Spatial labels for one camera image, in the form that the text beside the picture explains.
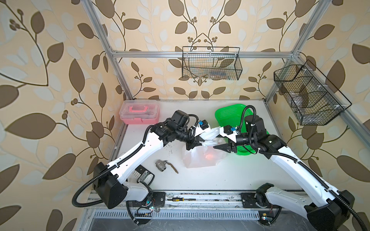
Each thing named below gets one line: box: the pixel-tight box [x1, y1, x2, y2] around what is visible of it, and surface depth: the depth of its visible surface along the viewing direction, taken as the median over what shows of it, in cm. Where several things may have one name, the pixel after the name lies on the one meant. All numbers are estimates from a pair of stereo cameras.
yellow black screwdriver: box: [166, 197, 197, 202], surface depth 77 cm
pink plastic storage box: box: [118, 99, 161, 125], surface depth 104 cm
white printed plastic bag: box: [182, 126, 226, 168], surface depth 72 cm
